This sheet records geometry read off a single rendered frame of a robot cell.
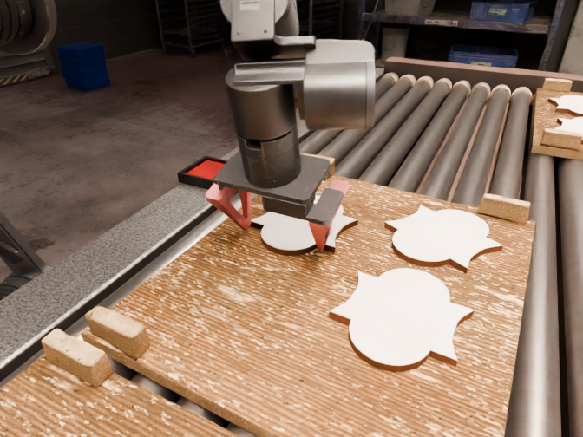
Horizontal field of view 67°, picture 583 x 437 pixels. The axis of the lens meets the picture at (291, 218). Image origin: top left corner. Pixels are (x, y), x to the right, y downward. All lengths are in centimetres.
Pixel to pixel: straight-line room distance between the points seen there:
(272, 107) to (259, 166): 6
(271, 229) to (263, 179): 12
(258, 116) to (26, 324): 31
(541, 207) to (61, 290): 63
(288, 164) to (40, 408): 28
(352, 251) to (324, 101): 20
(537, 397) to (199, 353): 28
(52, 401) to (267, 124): 28
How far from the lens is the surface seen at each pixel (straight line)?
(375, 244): 53
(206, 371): 39
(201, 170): 73
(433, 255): 51
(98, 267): 57
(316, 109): 37
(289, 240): 51
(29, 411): 41
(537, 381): 45
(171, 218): 63
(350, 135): 89
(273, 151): 40
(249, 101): 38
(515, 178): 80
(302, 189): 42
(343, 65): 38
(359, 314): 42
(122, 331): 40
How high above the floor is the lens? 123
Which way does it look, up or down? 32 degrees down
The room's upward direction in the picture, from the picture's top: straight up
